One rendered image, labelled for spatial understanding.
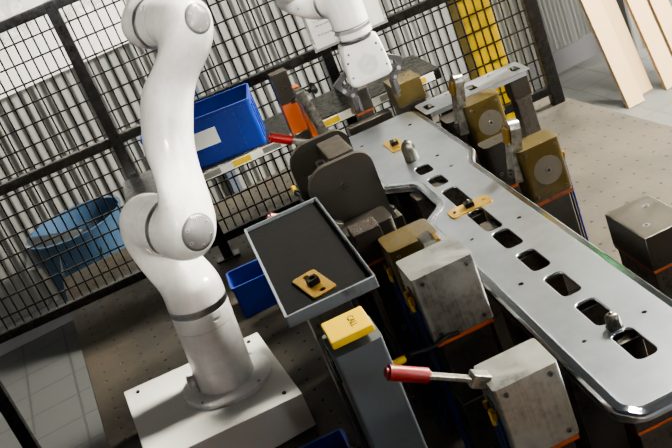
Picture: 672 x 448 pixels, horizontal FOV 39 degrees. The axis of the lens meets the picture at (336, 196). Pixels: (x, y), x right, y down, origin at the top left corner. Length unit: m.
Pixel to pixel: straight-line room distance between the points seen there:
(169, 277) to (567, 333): 0.84
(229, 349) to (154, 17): 0.66
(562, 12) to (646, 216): 3.87
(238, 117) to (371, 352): 1.33
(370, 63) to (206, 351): 0.73
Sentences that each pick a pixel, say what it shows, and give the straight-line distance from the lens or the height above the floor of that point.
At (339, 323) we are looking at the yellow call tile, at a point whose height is 1.16.
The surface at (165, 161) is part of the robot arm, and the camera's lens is 1.80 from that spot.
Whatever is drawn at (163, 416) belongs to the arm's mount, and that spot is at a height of 0.80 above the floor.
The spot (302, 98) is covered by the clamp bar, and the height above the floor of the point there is 1.20.
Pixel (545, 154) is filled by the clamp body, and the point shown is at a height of 1.02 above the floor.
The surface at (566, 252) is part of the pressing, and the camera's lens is 1.57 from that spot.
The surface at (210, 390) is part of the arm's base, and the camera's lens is 1.97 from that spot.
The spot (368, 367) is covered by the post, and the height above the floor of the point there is 1.11.
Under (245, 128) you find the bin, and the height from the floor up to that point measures 1.09.
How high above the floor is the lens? 1.77
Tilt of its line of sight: 22 degrees down
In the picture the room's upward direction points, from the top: 22 degrees counter-clockwise
